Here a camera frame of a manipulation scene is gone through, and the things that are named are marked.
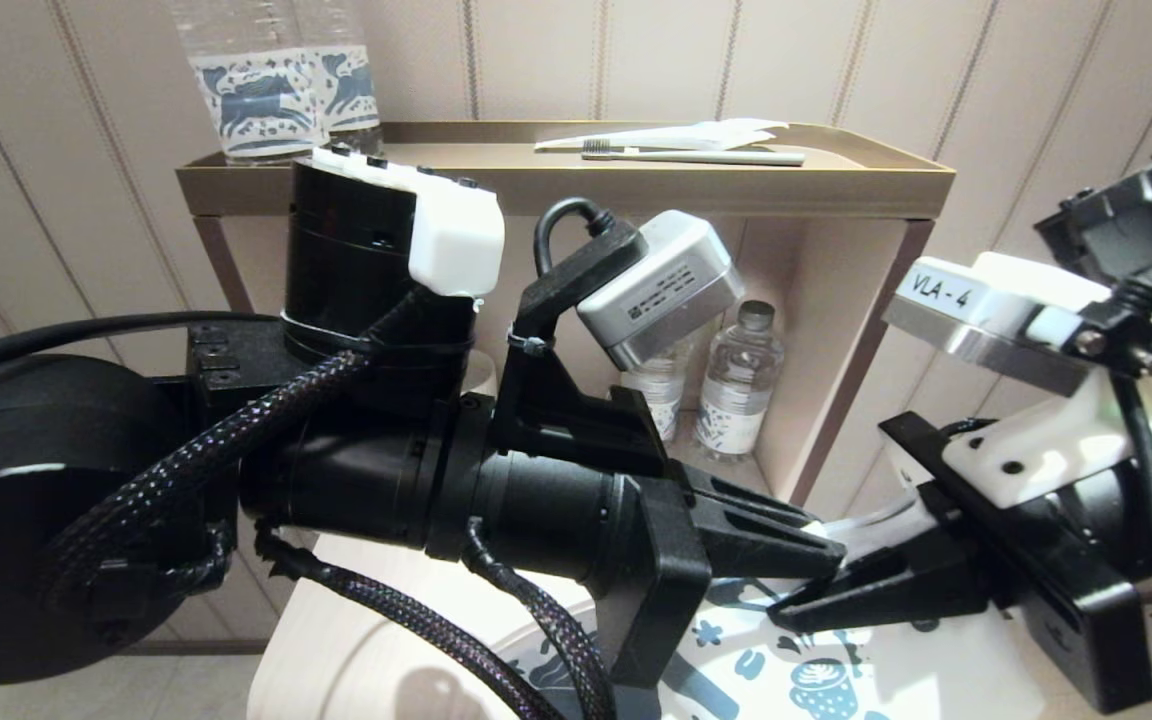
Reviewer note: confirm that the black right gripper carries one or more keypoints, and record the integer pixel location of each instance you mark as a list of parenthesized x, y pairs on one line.
[(1066, 620)]

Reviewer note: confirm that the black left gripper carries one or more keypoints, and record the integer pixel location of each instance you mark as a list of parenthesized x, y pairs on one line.
[(666, 600)]

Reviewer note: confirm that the white blue patterned pouch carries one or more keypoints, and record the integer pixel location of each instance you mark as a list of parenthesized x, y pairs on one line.
[(736, 670)]

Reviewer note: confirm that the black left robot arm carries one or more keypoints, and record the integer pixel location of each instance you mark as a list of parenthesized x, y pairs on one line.
[(36, 500)]

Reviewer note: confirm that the small grey-cap water bottle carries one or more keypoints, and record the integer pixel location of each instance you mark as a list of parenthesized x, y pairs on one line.
[(736, 400), (661, 400)]

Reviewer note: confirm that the brown open shelf unit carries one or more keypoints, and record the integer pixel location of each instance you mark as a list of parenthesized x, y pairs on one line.
[(736, 185)]

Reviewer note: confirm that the grey-green toothbrush dark bristles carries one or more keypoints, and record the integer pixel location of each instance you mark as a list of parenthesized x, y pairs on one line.
[(716, 157)]

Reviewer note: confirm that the white paper wrapper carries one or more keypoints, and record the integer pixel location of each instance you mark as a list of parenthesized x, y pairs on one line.
[(696, 135)]

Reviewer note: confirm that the large deer-label water bottle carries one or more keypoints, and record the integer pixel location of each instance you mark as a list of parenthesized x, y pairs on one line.
[(356, 85), (256, 100)]

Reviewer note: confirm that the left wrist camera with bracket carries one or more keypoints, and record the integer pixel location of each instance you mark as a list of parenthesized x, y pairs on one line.
[(666, 290)]

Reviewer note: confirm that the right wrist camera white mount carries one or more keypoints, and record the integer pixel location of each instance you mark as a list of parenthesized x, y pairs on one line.
[(986, 300)]

